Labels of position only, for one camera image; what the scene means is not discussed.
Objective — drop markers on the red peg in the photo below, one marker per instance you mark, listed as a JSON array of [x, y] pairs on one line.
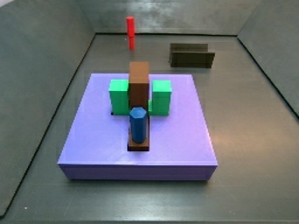
[[131, 31]]

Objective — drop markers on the purple board base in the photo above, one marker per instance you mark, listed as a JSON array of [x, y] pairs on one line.
[[180, 153]]

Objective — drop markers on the blue hexagonal peg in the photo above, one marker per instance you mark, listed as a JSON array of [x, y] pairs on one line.
[[137, 118]]

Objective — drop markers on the green U-shaped block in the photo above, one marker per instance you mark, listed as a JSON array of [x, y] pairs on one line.
[[159, 101]]

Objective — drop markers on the brown L-shaped block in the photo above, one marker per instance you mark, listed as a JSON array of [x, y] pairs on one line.
[[137, 99]]

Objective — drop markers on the black angled holder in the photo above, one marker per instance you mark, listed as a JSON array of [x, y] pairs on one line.
[[191, 55]]

